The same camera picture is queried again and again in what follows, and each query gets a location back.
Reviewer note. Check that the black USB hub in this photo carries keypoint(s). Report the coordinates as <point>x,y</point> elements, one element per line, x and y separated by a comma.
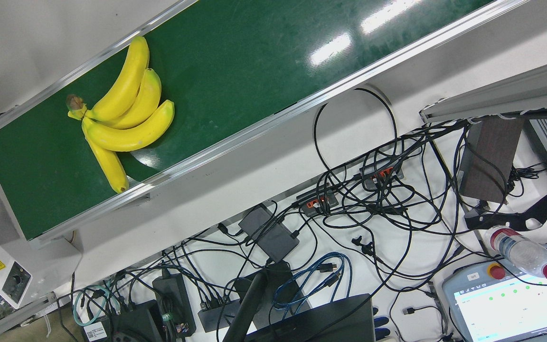
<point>214,313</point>

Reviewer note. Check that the aluminium profile post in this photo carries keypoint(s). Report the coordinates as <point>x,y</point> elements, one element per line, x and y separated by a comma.
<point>501,92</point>

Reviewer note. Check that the black Huawei monitor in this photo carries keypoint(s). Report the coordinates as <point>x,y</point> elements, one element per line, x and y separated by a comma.
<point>321,323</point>

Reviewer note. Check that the white box with warning sticker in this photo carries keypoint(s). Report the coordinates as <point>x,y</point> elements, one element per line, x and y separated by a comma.
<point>41,266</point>

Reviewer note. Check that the black power adapter brick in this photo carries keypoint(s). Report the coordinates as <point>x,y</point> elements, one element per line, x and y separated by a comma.
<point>279,243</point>
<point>257,219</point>

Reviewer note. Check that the green belt conveyor aluminium frame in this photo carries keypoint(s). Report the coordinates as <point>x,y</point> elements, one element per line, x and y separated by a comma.
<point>254,71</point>

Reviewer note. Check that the grey robot teach pendant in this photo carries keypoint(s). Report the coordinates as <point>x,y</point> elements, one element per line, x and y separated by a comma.
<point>515,308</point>

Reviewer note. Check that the clear water bottle red cap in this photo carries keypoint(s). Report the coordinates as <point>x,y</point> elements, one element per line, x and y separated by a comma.
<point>523,251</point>

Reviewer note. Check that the tall black power adapter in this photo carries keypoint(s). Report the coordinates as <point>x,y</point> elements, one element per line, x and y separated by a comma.
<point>174,299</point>

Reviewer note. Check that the black hub with orange ports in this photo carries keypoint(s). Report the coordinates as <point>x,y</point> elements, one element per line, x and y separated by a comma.
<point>380,173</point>
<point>318,202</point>

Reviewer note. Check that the yellow plastic banana bunch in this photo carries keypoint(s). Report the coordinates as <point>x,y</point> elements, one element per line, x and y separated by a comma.
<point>131,137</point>

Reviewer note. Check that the dark brown block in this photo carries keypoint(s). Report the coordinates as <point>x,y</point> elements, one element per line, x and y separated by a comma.
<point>489,161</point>

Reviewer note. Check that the black curved bracket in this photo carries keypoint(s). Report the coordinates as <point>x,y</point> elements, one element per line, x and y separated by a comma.
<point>506,221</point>

